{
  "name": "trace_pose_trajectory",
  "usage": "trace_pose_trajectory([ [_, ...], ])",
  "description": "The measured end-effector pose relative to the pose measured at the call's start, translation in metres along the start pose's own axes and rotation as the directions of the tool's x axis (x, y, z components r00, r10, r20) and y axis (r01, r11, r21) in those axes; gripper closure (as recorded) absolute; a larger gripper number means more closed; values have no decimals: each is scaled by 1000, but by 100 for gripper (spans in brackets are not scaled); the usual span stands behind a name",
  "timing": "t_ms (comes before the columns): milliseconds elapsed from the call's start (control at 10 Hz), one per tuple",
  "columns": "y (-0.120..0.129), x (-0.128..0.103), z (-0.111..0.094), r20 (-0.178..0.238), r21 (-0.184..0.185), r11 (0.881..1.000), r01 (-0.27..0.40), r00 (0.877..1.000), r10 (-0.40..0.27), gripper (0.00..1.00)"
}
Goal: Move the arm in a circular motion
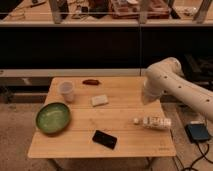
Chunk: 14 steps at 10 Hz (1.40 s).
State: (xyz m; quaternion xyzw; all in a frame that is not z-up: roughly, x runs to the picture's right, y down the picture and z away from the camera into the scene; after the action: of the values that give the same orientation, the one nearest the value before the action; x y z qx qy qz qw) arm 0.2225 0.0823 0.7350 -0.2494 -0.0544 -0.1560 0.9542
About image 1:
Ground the dark red sausage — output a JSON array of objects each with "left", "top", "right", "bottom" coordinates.
[{"left": 82, "top": 79, "right": 100, "bottom": 85}]

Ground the long workbench shelf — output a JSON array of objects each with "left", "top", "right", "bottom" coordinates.
[{"left": 0, "top": 0, "right": 213, "bottom": 27}]

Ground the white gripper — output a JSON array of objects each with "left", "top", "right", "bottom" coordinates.
[{"left": 141, "top": 86, "right": 161, "bottom": 105}]

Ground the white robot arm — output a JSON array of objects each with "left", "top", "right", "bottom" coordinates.
[{"left": 142, "top": 57, "right": 213, "bottom": 122}]

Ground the wooden folding table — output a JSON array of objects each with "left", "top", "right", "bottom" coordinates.
[{"left": 28, "top": 77, "right": 176, "bottom": 158}]

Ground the blue black power box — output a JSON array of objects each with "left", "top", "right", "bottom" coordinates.
[{"left": 185, "top": 124, "right": 211, "bottom": 143}]

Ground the green bowl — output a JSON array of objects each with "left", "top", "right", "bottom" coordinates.
[{"left": 35, "top": 102, "right": 71, "bottom": 134}]

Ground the black smartphone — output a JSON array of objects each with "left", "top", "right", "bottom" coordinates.
[{"left": 92, "top": 130, "right": 117, "bottom": 149}]

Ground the translucent plastic cup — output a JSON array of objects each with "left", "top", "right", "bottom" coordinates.
[{"left": 58, "top": 82, "right": 74, "bottom": 102}]

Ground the black floor cable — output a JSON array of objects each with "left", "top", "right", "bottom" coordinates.
[{"left": 173, "top": 141, "right": 213, "bottom": 171}]

